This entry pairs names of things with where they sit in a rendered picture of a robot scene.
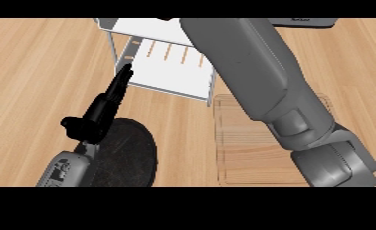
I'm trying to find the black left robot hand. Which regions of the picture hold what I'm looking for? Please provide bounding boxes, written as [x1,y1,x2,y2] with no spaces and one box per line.
[59,63,136,146]

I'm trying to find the wooden cutting board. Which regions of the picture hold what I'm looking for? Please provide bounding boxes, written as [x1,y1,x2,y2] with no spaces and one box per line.
[211,93,335,187]

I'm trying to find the dark round placemat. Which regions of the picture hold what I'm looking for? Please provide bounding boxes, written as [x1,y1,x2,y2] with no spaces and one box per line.
[73,117,160,188]

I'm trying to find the grey appliance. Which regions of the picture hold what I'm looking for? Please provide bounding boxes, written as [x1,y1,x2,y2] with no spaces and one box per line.
[266,18,340,29]

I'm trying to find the white tiered wire basket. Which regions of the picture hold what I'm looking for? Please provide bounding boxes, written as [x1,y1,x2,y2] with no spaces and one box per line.
[93,18,219,108]

